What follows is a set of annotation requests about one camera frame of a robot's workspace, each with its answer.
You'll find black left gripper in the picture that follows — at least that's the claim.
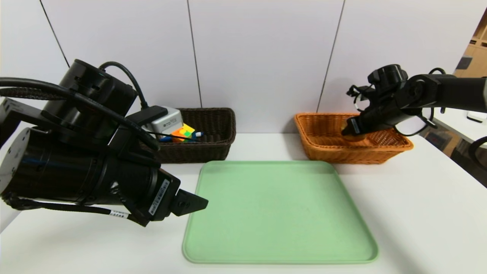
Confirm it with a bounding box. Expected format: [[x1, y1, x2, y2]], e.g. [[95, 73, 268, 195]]
[[97, 160, 209, 227]]

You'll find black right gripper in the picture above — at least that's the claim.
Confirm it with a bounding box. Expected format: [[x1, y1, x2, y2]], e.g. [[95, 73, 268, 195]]
[[341, 105, 394, 136]]

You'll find cream puff pastry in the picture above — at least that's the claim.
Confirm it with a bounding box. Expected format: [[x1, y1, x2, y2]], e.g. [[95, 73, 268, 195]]
[[342, 120, 368, 142]]

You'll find colourful puzzle cube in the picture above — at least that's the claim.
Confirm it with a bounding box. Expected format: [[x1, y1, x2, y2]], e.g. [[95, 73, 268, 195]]
[[170, 124, 196, 143]]

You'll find white marker with blue cap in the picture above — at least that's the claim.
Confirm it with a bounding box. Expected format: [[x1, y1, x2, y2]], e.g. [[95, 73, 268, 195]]
[[160, 132, 205, 143]]

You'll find orange wicker basket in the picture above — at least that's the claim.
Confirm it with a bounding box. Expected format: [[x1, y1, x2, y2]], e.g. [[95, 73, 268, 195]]
[[293, 112, 414, 165]]

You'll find dark brown wicker basket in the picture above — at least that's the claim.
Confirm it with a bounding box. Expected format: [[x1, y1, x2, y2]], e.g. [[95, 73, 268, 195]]
[[152, 108, 237, 164]]

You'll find light green plastic tray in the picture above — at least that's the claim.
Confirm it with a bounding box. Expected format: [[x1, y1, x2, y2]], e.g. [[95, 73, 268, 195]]
[[182, 160, 379, 264]]

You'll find white side table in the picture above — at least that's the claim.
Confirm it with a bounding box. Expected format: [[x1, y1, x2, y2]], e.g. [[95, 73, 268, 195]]
[[432, 108, 487, 149]]

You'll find wooden shelf unit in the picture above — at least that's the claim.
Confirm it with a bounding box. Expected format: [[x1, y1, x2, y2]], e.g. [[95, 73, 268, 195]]
[[449, 8, 487, 78]]

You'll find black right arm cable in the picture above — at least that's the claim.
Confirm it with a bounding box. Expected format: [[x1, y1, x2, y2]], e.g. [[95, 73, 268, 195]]
[[394, 105, 435, 137]]

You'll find thin black labelled cable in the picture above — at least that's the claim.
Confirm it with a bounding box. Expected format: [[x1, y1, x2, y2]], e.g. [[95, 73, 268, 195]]
[[2, 192, 151, 226]]

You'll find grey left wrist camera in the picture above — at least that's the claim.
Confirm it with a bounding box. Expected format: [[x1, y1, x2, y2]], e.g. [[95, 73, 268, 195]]
[[127, 105, 184, 134]]

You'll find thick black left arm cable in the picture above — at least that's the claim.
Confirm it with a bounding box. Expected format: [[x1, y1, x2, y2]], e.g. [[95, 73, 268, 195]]
[[0, 61, 161, 151]]

